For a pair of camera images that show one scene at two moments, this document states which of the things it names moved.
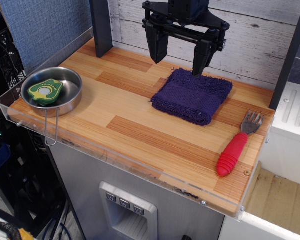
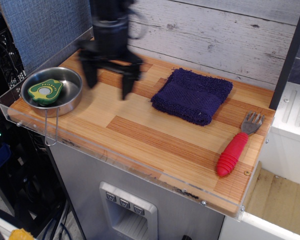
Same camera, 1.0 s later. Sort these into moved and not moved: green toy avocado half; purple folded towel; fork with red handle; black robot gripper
Moved: black robot gripper
Not moved: fork with red handle; green toy avocado half; purple folded towel
